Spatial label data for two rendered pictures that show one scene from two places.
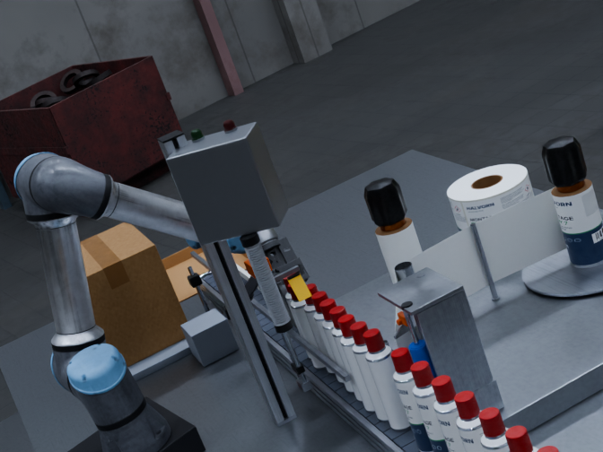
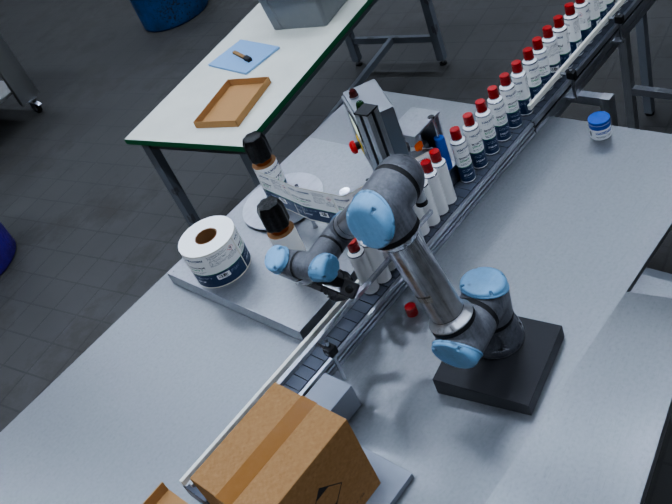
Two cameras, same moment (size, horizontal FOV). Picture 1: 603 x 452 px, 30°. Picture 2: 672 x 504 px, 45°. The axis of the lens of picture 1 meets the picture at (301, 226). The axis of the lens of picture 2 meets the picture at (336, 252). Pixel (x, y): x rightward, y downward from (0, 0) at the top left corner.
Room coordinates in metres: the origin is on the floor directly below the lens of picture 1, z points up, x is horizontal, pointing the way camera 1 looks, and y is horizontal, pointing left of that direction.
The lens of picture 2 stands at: (2.89, 1.76, 2.52)
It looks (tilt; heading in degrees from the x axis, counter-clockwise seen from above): 39 degrees down; 252
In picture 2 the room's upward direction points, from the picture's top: 24 degrees counter-clockwise
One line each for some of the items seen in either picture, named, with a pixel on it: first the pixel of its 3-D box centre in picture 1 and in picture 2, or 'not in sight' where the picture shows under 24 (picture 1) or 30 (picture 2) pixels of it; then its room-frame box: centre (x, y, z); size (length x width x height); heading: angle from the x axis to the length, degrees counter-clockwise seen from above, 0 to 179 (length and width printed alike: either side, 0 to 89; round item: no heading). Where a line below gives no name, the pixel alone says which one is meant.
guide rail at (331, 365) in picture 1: (256, 304); (323, 333); (2.50, 0.17, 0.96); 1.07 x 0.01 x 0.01; 16
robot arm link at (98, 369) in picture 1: (102, 381); (485, 297); (2.17, 0.51, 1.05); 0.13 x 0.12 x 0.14; 24
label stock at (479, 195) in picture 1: (494, 208); (214, 251); (2.56, -0.46, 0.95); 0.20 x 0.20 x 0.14
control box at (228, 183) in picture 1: (229, 183); (376, 129); (2.11, 0.10, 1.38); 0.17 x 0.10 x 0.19; 71
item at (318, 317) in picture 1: (334, 336); not in sight; (2.13, 0.02, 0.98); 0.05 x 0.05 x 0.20
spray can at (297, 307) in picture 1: (310, 324); (374, 254); (2.23, 0.06, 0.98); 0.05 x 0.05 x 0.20
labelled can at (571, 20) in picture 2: not in sight; (572, 29); (1.05, -0.29, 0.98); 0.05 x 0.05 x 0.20
